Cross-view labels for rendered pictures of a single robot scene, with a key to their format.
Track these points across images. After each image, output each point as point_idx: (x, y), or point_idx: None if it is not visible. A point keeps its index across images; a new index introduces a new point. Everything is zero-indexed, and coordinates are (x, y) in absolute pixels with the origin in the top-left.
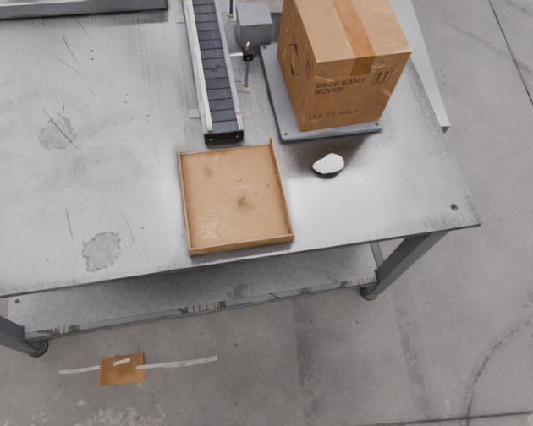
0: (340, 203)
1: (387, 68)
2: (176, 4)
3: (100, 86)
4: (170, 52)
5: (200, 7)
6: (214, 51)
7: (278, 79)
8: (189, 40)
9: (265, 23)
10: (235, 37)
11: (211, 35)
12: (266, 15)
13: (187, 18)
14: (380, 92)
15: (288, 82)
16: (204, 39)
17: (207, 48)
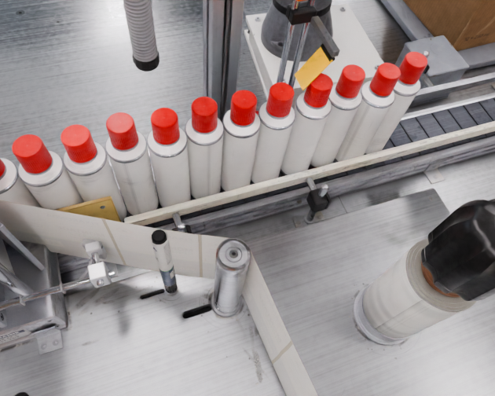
0: None
1: None
2: (405, 188)
3: None
4: None
5: (431, 133)
6: None
7: (485, 50)
8: None
9: (449, 42)
10: (430, 104)
11: (478, 113)
12: (434, 42)
13: (463, 148)
14: None
15: None
16: (491, 120)
17: None
